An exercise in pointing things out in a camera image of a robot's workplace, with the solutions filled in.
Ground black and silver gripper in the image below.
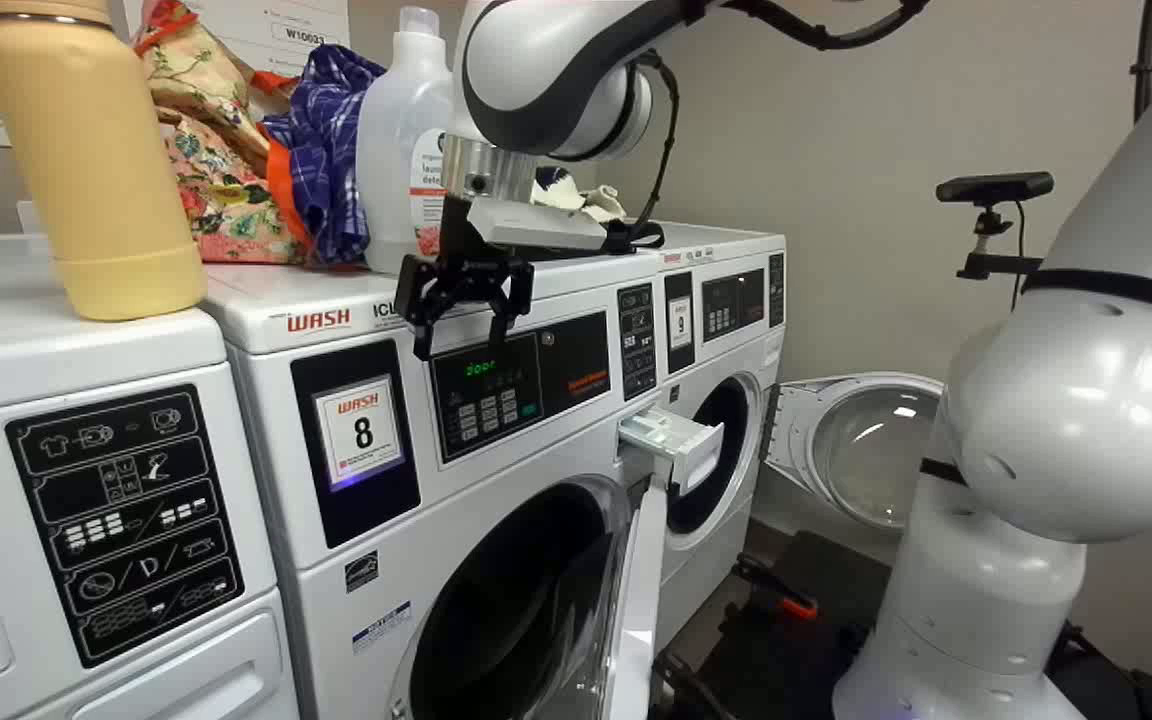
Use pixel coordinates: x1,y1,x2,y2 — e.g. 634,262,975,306
394,130,541,363

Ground white open washer door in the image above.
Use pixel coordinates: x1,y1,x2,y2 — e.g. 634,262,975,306
762,366,951,539
522,473,671,720

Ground white washing machine number 9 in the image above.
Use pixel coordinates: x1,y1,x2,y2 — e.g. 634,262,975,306
652,214,794,657

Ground black stereo camera on mount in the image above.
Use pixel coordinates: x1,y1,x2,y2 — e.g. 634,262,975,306
932,167,1060,287

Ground orange and black clamp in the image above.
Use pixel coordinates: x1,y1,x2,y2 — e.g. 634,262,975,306
734,555,829,631

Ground yellow insulated water bottle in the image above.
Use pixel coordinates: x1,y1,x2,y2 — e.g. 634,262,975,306
0,0,211,324

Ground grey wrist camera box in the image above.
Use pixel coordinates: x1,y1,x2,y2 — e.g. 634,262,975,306
466,193,618,260

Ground white detergent drawer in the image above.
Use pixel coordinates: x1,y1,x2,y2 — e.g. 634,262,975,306
618,406,730,499

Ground white wall instruction sign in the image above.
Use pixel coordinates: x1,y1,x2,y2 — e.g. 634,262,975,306
112,0,356,78

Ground orange floral fabric bag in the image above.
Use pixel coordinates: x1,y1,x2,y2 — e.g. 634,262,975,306
129,0,321,270

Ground blue plaid cloth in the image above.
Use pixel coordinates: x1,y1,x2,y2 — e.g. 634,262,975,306
262,38,388,270

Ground translucent white detergent bottle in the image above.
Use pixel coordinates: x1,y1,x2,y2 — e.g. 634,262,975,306
356,2,461,280

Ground white washing machine number 8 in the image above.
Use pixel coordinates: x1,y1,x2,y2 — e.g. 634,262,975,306
200,238,671,720

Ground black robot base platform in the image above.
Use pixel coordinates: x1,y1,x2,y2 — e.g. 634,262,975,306
659,523,896,720

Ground navy and cream knit sweater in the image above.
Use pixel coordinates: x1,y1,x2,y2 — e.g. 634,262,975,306
529,165,668,260

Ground white washing machine unnumbered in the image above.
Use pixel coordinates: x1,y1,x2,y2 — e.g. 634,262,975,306
0,231,306,720

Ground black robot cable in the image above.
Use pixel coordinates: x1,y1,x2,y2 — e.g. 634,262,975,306
629,0,938,231

